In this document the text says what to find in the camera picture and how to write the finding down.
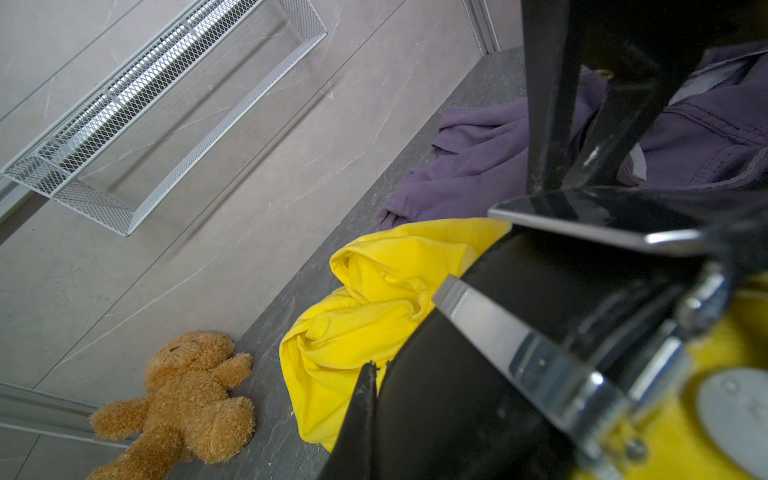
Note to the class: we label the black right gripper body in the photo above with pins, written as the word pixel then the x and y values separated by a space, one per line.
pixel 598 74

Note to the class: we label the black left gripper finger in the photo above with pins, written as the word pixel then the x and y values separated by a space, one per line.
pixel 353 453

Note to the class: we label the yellow trousers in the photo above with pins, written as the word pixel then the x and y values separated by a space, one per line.
pixel 388 280

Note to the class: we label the purple trousers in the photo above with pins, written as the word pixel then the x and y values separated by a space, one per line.
pixel 712 135

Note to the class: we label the brown teddy bear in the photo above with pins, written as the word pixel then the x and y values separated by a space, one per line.
pixel 186 413

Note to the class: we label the white wire mesh basket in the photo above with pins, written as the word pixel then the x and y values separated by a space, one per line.
pixel 105 159

